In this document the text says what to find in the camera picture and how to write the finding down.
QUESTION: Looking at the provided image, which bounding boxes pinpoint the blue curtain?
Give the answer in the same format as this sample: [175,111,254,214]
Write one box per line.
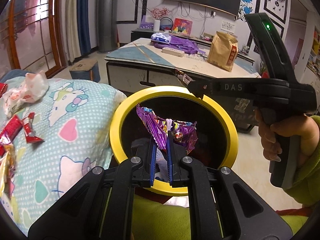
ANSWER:
[76,0,92,57]

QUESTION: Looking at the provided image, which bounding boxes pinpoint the wooden glass sliding door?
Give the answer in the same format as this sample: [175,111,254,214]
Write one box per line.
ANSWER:
[0,0,68,79]

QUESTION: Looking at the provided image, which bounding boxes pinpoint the white blue snack packet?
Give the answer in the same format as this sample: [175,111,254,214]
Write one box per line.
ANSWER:
[151,31,172,43]

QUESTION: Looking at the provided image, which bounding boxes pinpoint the white paper notice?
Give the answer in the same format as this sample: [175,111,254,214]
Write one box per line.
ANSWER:
[220,21,236,33]

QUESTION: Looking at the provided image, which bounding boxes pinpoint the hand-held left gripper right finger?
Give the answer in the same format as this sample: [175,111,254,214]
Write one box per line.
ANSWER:
[167,130,293,240]

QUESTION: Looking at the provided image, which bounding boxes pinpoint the potted plant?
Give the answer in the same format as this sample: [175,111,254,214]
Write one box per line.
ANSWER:
[259,60,270,78]

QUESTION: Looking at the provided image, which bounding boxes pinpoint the white power strip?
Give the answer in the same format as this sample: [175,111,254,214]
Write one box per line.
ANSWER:
[162,46,185,57]

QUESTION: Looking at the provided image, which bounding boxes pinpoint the colourful painting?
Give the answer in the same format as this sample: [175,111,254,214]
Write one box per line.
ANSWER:
[172,18,193,35]

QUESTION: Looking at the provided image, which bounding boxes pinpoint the person's right forearm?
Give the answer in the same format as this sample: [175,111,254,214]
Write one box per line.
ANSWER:
[285,116,320,207]

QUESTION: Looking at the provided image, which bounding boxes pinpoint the grey floor air conditioner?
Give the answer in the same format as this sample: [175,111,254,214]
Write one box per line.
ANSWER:
[96,0,120,54]

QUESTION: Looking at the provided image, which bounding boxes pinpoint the purple bag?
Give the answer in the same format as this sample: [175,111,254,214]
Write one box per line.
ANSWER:
[154,35,207,55]

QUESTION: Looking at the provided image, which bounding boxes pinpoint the person's green pants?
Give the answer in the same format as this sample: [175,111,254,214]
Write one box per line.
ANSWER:
[130,194,310,240]

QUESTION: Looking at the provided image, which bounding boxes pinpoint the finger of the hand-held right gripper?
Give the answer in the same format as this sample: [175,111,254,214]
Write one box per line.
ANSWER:
[187,78,213,101]

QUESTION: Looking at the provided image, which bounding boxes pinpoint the brown paper bag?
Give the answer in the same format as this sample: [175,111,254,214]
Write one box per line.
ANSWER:
[207,31,239,72]

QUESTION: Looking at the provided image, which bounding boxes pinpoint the blue grey sofa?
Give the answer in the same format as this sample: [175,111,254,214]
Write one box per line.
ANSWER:
[0,69,28,84]

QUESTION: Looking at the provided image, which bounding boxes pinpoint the blue stool with brown top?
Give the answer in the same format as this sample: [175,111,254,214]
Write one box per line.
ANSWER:
[69,59,100,83]

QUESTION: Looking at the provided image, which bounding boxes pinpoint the purple box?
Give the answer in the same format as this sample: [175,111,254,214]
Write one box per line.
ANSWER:
[140,16,154,29]

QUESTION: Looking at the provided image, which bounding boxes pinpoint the white shelf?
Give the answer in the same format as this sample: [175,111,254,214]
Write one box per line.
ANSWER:
[306,29,320,77]

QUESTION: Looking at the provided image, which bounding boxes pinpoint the beige curtain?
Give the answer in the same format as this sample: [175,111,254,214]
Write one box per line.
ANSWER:
[64,0,82,64]

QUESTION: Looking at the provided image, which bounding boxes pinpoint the person's right hand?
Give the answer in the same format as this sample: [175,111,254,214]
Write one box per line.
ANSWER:
[255,110,319,162]

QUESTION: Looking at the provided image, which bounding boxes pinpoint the round blue ornament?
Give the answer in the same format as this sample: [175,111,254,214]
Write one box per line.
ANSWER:
[160,17,173,32]

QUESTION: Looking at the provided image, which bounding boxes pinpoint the black yellow-rimmed trash bin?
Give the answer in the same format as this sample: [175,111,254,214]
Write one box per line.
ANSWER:
[109,85,237,197]

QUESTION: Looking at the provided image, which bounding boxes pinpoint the cat print blanket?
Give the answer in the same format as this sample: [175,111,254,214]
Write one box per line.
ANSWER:
[0,76,128,238]

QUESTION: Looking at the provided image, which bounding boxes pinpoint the purple snack wrapper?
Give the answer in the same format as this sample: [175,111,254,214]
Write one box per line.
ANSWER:
[136,104,198,155]

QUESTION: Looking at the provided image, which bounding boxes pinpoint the red and white wrapper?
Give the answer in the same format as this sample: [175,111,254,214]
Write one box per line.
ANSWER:
[23,112,45,144]

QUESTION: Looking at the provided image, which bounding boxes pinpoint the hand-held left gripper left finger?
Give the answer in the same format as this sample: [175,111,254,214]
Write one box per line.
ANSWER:
[28,140,157,240]

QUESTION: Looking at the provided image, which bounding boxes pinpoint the coffee table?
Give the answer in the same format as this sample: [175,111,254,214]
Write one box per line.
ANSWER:
[104,37,262,133]

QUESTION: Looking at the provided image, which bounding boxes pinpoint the red snack packet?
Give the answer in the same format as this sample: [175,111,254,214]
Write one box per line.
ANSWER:
[0,115,24,150]

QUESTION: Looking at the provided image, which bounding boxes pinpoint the white red-printed plastic bag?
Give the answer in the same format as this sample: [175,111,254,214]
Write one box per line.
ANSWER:
[2,71,49,118]

